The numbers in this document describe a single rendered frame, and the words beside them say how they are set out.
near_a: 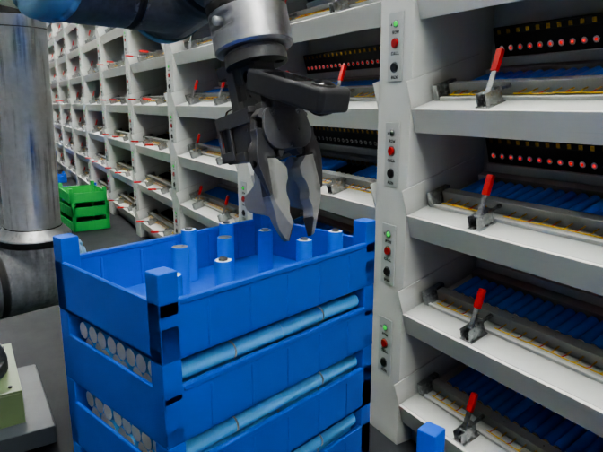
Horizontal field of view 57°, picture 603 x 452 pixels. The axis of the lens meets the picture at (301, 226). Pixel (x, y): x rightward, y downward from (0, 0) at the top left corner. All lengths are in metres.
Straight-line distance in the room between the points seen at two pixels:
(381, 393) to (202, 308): 0.79
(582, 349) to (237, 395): 0.57
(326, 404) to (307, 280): 0.16
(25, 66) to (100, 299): 0.74
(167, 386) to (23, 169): 0.82
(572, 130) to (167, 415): 0.62
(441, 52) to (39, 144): 0.81
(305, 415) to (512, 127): 0.52
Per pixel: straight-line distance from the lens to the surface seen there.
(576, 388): 0.91
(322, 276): 0.60
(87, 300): 0.59
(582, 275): 0.84
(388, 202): 1.10
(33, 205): 1.26
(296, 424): 0.64
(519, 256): 0.90
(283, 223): 0.60
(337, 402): 0.69
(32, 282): 1.28
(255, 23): 0.62
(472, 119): 0.94
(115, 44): 3.69
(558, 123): 0.84
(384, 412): 1.25
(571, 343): 0.96
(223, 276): 0.54
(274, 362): 0.58
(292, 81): 0.57
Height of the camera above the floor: 0.70
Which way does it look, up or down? 13 degrees down
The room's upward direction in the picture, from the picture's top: straight up
